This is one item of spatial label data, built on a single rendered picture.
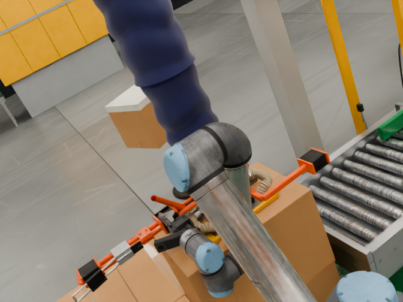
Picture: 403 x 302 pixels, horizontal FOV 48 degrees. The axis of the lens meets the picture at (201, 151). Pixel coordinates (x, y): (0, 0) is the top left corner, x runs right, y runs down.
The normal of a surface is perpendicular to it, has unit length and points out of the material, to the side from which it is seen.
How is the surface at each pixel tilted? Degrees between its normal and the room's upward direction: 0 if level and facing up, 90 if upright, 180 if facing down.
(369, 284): 8
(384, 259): 90
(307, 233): 90
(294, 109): 90
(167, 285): 0
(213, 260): 84
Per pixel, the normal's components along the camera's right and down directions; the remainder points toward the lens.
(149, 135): -0.56, 0.58
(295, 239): 0.44, 0.26
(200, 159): 0.28, -0.22
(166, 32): 0.54, -0.14
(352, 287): -0.25, -0.88
